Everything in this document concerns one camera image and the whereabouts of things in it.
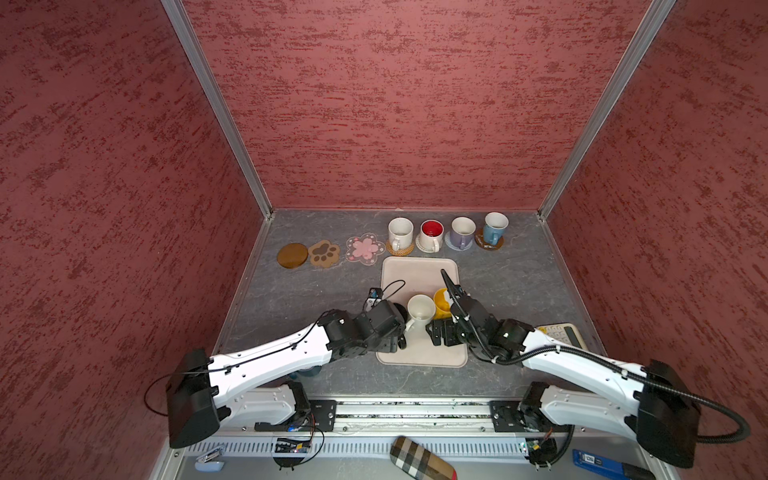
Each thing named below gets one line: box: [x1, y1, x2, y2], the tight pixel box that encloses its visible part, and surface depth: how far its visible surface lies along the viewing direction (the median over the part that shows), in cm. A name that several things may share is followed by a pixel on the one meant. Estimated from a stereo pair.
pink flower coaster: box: [345, 233, 386, 266], surface depth 112 cm
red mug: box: [420, 219, 445, 253], surface depth 107 cm
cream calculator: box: [535, 322, 588, 349], surface depth 89 cm
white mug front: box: [405, 294, 436, 332], surface depth 87 cm
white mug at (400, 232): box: [388, 216, 414, 251], surface depth 106 cm
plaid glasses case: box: [390, 436, 458, 480], surface depth 67 cm
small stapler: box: [194, 445, 226, 473], surface depth 68 cm
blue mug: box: [483, 211, 510, 245], surface depth 106 cm
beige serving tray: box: [381, 257, 460, 305], surface depth 106 cm
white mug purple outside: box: [450, 215, 477, 249], surface depth 109 cm
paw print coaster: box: [308, 240, 340, 268], surface depth 109 cm
